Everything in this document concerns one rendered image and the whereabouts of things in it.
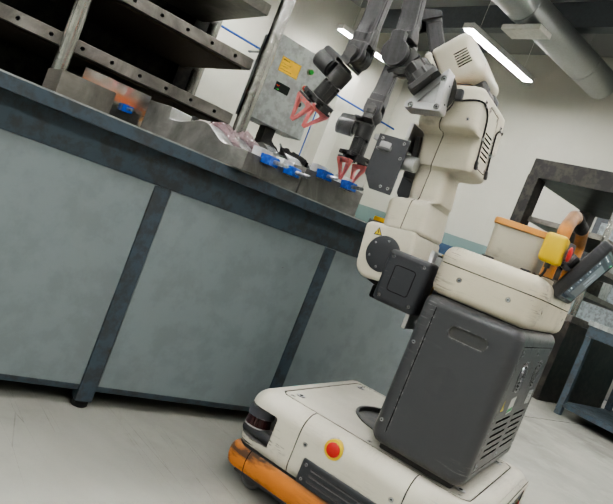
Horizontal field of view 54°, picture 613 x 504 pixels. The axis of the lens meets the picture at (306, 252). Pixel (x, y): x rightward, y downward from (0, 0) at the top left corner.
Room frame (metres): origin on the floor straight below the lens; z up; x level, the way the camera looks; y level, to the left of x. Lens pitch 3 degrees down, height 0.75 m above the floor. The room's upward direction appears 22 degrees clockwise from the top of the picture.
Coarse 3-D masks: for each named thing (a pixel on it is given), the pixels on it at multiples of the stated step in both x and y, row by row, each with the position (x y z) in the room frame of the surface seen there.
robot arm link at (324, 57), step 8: (328, 48) 1.77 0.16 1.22; (352, 48) 1.69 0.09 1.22; (320, 56) 1.76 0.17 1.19; (328, 56) 1.76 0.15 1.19; (336, 56) 1.75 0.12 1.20; (344, 56) 1.71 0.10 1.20; (352, 56) 1.69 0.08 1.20; (320, 64) 1.76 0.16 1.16; (328, 64) 1.75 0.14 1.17; (360, 72) 1.76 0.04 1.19
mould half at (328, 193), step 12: (264, 144) 2.20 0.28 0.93; (276, 156) 2.17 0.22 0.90; (288, 156) 2.25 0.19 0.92; (300, 168) 1.98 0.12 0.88; (300, 180) 1.96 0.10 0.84; (312, 180) 1.98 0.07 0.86; (300, 192) 1.96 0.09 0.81; (312, 192) 1.99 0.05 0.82; (324, 192) 2.02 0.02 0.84; (336, 192) 2.05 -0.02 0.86; (348, 192) 2.07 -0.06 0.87; (360, 192) 2.10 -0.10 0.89; (324, 204) 2.03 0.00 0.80; (336, 204) 2.06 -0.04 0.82; (348, 204) 2.09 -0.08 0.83
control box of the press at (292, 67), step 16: (288, 48) 2.80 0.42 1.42; (304, 48) 2.85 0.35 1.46; (272, 64) 2.78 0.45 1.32; (288, 64) 2.82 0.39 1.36; (304, 64) 2.87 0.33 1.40; (272, 80) 2.79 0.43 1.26; (288, 80) 2.84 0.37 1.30; (304, 80) 2.89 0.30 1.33; (320, 80) 2.94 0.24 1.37; (272, 96) 2.81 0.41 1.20; (288, 96) 2.86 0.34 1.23; (256, 112) 2.78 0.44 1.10; (272, 112) 2.83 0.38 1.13; (288, 112) 2.88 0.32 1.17; (272, 128) 2.89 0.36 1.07; (288, 128) 2.90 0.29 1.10; (304, 128) 2.95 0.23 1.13
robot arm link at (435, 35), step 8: (424, 16) 2.14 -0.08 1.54; (432, 16) 2.13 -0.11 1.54; (440, 16) 2.13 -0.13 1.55; (424, 24) 2.21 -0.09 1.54; (432, 24) 2.13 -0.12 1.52; (440, 24) 2.13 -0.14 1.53; (424, 32) 2.20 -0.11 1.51; (432, 32) 2.13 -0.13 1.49; (440, 32) 2.12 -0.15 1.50; (432, 40) 2.12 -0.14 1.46; (440, 40) 2.11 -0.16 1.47; (432, 48) 2.11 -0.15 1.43
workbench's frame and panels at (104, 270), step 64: (0, 128) 1.42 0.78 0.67; (64, 128) 1.50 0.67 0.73; (128, 128) 1.54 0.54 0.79; (0, 192) 1.45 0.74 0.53; (64, 192) 1.54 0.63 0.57; (128, 192) 1.63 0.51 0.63; (192, 192) 1.73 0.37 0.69; (256, 192) 1.85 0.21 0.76; (0, 256) 1.48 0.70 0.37; (64, 256) 1.57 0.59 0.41; (128, 256) 1.67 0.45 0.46; (192, 256) 1.78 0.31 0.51; (256, 256) 1.90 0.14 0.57; (320, 256) 2.04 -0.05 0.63; (0, 320) 1.51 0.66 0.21; (64, 320) 1.60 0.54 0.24; (128, 320) 1.71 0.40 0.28; (192, 320) 1.82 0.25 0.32; (256, 320) 1.96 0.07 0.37; (320, 320) 2.11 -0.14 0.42; (384, 320) 2.28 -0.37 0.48; (64, 384) 1.65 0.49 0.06; (128, 384) 1.75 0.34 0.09; (192, 384) 1.87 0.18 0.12; (256, 384) 2.01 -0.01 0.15; (384, 384) 2.37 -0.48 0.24
